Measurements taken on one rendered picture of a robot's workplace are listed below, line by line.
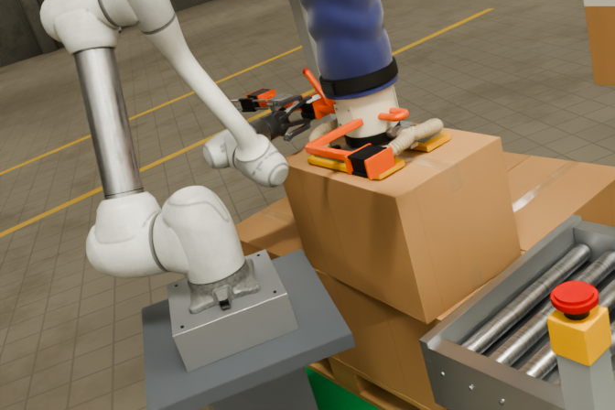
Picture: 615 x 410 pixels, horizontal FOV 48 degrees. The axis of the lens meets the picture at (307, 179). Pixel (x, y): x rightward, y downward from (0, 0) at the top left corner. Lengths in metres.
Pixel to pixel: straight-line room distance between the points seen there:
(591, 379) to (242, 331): 0.84
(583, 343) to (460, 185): 0.87
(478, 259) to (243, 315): 0.73
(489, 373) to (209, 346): 0.66
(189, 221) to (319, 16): 0.66
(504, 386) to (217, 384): 0.65
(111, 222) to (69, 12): 0.53
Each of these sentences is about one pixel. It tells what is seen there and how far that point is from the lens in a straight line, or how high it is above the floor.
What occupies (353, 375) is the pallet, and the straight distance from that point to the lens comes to 2.60.
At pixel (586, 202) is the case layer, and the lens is 2.47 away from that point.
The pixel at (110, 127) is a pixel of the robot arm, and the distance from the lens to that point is 1.81.
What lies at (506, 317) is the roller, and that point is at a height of 0.54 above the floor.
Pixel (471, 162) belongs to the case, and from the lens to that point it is 1.96.
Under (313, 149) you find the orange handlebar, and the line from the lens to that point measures 1.85.
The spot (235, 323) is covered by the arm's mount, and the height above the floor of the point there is 0.83.
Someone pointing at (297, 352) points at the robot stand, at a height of 0.75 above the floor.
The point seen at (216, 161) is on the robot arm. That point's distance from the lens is 2.05.
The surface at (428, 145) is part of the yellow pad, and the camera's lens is 2.01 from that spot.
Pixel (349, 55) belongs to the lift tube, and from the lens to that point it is 1.91.
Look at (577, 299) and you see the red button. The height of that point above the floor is 1.04.
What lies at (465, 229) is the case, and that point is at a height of 0.74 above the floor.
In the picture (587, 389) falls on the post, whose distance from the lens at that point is 1.24.
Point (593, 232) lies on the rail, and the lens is 2.20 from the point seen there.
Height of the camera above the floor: 1.70
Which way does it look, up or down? 22 degrees down
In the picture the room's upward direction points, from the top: 17 degrees counter-clockwise
